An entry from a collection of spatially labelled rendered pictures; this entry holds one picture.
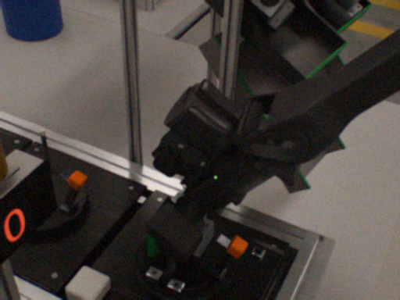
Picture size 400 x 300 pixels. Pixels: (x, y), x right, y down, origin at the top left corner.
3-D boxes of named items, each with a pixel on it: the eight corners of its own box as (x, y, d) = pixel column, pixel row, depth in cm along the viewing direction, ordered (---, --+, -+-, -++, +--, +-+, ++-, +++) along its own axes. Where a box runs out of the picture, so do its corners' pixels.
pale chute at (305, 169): (326, 153, 95) (346, 148, 92) (289, 194, 87) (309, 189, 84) (244, 16, 91) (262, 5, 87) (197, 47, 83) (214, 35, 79)
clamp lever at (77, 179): (77, 203, 83) (88, 176, 77) (69, 212, 81) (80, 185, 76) (58, 190, 83) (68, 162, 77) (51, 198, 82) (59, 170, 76)
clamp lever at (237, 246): (226, 268, 74) (248, 242, 69) (220, 279, 73) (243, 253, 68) (205, 253, 75) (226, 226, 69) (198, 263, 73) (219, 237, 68)
